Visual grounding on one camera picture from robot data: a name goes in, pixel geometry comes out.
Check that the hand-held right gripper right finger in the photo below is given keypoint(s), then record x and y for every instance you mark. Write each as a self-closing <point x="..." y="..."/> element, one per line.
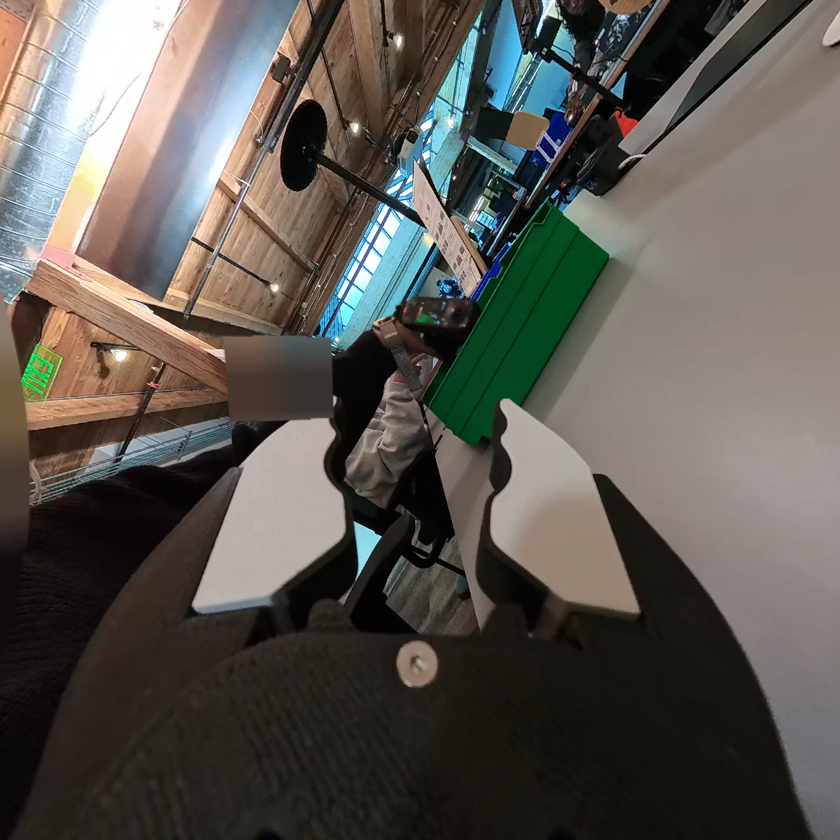
<point x="564" y="525"/>

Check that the instruction sheet on stand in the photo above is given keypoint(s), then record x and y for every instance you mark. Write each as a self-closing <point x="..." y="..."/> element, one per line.
<point x="446" y="229"/>

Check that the green plastic bin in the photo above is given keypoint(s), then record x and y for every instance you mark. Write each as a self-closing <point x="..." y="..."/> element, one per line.
<point x="525" y="315"/>

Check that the grey desk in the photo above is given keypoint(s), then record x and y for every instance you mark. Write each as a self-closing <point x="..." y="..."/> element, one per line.
<point x="689" y="394"/>

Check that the black round-headed pole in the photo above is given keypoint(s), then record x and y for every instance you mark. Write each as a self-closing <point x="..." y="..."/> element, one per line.
<point x="302" y="144"/>

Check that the green exit sign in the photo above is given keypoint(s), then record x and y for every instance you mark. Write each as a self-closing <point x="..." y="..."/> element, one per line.
<point x="40" y="377"/>

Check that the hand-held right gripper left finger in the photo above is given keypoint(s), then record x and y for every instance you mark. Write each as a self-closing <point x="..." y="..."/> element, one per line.
<point x="275" y="525"/>

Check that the large silver duct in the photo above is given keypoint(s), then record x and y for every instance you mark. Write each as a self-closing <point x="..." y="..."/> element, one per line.
<point x="39" y="131"/>

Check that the blue plastic bin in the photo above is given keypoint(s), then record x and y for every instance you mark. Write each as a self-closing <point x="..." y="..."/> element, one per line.
<point x="493" y="272"/>

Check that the black desk strip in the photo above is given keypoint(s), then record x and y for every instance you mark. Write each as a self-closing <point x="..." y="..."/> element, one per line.
<point x="709" y="72"/>

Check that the black power adapter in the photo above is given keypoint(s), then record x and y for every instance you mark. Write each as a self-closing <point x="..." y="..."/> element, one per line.
<point x="600" y="157"/>

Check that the black office chair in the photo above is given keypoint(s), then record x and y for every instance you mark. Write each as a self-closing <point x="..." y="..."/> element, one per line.
<point x="394" y="544"/>

